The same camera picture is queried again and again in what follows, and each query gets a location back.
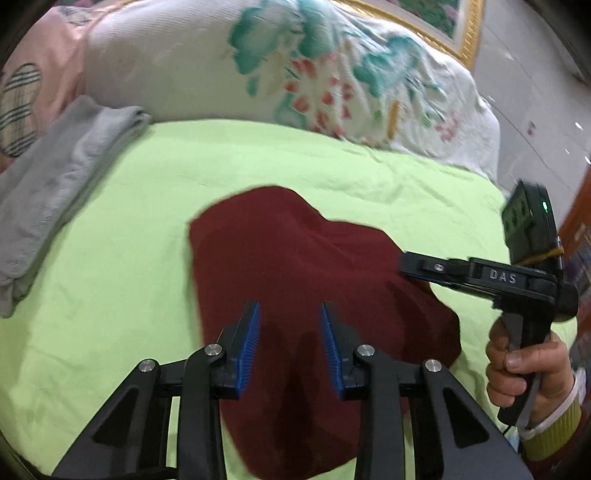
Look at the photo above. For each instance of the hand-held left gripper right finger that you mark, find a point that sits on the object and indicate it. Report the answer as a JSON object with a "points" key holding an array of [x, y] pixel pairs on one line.
{"points": [[330, 346]]}

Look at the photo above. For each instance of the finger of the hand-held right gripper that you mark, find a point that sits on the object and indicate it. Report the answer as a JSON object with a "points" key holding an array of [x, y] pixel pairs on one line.
{"points": [[434, 267]]}

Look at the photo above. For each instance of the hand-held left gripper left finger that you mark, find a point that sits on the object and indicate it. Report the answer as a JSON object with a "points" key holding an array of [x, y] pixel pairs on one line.
{"points": [[250, 346]]}

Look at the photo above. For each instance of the dark red garment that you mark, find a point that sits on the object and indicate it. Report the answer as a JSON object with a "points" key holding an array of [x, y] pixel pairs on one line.
{"points": [[295, 258]]}

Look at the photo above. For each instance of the person's right forearm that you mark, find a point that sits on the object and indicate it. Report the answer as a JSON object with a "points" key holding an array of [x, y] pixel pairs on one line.
{"points": [[554, 424]]}

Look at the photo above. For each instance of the person's right hand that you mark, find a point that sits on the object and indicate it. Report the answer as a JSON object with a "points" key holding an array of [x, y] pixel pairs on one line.
{"points": [[549, 369]]}

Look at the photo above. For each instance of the wooden furniture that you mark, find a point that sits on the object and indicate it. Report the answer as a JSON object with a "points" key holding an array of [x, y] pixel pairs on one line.
{"points": [[577, 240]]}

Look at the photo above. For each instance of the green bed sheet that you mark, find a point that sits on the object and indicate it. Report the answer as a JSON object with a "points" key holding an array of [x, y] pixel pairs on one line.
{"points": [[120, 258]]}

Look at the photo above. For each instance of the gold framed picture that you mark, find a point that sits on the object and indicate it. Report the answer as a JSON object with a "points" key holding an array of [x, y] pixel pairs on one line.
{"points": [[468, 32]]}

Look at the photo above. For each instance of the grey folded cloth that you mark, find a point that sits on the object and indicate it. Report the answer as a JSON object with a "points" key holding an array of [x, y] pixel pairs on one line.
{"points": [[51, 184]]}

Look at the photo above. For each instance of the white floral blanket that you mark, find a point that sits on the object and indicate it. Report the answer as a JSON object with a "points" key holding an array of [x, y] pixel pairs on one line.
{"points": [[194, 60]]}

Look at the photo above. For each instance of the pink plaid print pillow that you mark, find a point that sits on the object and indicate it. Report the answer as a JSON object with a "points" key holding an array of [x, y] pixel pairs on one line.
{"points": [[41, 78]]}

